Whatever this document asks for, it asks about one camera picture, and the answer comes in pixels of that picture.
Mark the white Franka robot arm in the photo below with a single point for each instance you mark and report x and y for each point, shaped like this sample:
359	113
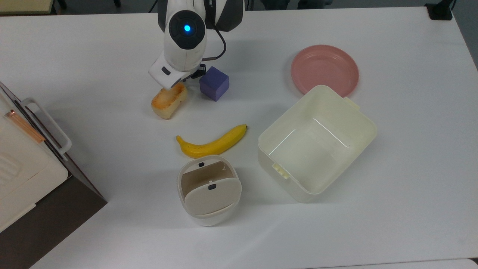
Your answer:
186	41

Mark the cream toy fridge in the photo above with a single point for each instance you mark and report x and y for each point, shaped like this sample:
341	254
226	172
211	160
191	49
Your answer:
22	179

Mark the purple cube block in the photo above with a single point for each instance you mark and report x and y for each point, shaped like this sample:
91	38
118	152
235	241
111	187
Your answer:
213	86

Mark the dark brown drawer box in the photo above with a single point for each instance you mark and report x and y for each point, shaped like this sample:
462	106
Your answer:
56	216

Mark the black stand base clamp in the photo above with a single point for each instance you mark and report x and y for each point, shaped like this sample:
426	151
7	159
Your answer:
440	11

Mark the pink plastic plate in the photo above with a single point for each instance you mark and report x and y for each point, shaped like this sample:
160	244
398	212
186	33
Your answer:
321	67

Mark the toasted toy bread piece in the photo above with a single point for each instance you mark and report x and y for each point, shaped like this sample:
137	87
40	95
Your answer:
168	102

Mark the dark Franka gripper body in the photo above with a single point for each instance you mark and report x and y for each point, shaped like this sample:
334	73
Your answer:
164	76

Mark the white plastic storage container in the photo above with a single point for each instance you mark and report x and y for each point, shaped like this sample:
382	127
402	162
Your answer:
317	149

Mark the small white swing-lid trash can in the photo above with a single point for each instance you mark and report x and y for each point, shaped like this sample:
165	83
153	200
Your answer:
211	198

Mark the tan wooden board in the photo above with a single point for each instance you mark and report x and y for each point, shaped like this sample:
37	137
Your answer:
22	5

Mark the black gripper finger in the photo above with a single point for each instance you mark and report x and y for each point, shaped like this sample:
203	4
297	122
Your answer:
188	76
200	71

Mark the yellow toy banana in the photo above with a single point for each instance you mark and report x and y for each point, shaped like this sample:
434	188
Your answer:
209	147

